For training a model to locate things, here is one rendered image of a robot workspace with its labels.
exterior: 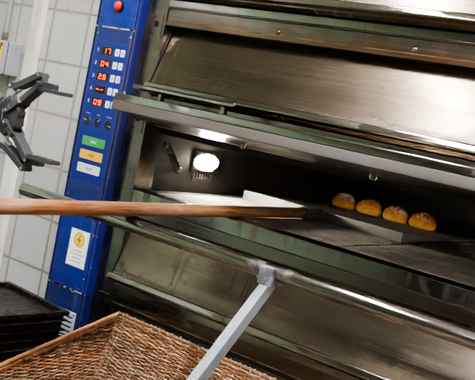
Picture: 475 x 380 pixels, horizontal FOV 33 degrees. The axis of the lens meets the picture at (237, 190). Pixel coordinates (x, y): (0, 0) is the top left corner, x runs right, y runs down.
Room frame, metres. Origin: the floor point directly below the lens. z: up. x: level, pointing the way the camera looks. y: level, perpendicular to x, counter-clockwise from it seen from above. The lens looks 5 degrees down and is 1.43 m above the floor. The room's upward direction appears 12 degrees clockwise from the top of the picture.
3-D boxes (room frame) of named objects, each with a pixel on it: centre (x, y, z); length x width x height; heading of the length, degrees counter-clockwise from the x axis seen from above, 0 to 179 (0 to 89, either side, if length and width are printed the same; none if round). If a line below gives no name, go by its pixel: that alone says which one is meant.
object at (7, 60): (2.50, 0.80, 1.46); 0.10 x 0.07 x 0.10; 56
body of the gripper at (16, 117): (1.68, 0.50, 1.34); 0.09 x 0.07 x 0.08; 56
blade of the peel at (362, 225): (2.55, -0.35, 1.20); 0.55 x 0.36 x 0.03; 56
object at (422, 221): (2.81, -0.65, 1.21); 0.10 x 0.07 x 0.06; 55
